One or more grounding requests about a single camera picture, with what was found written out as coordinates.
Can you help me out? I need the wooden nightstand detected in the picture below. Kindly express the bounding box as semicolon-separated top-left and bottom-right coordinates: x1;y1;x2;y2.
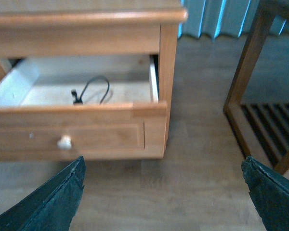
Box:
0;0;189;147

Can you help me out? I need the white charger with black cable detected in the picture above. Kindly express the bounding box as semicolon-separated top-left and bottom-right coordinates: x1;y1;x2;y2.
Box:
71;75;110;105

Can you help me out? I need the pale blue-grey curtain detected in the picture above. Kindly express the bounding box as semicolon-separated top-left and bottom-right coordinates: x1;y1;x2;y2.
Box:
177;0;289;43

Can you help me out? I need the wooden drawer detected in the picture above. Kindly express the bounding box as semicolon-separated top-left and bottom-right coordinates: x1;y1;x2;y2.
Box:
0;54;167;161

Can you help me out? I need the dark wooden slatted table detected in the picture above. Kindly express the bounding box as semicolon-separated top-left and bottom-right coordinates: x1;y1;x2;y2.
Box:
223;0;289;179

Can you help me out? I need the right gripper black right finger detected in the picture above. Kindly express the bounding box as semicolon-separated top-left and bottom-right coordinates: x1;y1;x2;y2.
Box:
241;156;289;231

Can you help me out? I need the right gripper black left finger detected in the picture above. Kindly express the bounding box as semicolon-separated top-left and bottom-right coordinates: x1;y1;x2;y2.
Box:
0;156;86;231

